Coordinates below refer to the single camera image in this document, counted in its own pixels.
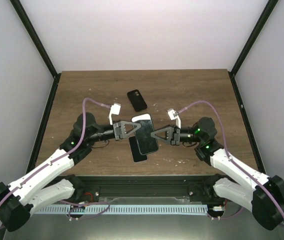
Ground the teal edged smartphone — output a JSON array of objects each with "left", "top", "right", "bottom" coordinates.
[{"left": 131, "top": 113, "right": 154, "bottom": 131}]

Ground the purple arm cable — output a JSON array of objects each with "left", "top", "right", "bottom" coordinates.
[
  {"left": 178, "top": 100, "right": 284, "bottom": 227},
  {"left": 0, "top": 97, "right": 113, "bottom": 230}
]

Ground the black frame post right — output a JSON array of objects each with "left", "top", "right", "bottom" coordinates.
[{"left": 230, "top": 0, "right": 280, "bottom": 76}]

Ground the light blue slotted cable duct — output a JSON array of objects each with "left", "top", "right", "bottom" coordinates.
[{"left": 37, "top": 204, "right": 208, "bottom": 216}]

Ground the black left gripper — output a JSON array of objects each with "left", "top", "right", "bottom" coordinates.
[{"left": 87, "top": 120, "right": 142, "bottom": 144}]

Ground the metal sheet front panel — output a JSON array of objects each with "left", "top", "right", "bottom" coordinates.
[{"left": 4, "top": 210, "right": 284, "bottom": 240}]

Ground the black phone case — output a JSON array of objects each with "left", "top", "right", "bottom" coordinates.
[
  {"left": 127, "top": 89, "right": 148, "bottom": 112},
  {"left": 135, "top": 119, "right": 159, "bottom": 155}
]

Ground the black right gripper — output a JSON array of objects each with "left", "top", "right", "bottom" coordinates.
[{"left": 150, "top": 125, "right": 203, "bottom": 147}]

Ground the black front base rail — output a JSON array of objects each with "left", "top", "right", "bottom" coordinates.
[{"left": 13, "top": 174, "right": 280, "bottom": 203}]

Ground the purple edged smartphone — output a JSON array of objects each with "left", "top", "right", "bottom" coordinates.
[{"left": 128, "top": 136, "right": 148, "bottom": 163}]

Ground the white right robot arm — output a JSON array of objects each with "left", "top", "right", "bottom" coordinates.
[{"left": 150, "top": 117, "right": 284, "bottom": 230}]

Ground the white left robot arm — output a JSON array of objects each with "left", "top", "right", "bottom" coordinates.
[{"left": 0, "top": 112, "right": 141, "bottom": 232}]

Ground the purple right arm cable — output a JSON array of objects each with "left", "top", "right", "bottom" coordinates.
[{"left": 178, "top": 100, "right": 284, "bottom": 227}]

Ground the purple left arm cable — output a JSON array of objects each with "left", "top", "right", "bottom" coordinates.
[{"left": 0, "top": 97, "right": 113, "bottom": 230}]

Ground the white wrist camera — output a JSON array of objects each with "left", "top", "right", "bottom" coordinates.
[
  {"left": 108, "top": 102, "right": 121, "bottom": 125},
  {"left": 167, "top": 108, "right": 181, "bottom": 128}
]

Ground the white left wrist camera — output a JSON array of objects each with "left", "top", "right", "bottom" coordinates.
[{"left": 108, "top": 102, "right": 121, "bottom": 125}]

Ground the black frame post left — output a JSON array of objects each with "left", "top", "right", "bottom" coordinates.
[{"left": 8, "top": 0, "right": 59, "bottom": 78}]

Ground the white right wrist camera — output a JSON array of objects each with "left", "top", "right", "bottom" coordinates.
[{"left": 167, "top": 108, "right": 181, "bottom": 128}]

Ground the black frame post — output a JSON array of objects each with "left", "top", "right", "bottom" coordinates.
[
  {"left": 230, "top": 0, "right": 280, "bottom": 76},
  {"left": 8, "top": 0, "right": 59, "bottom": 78}
]

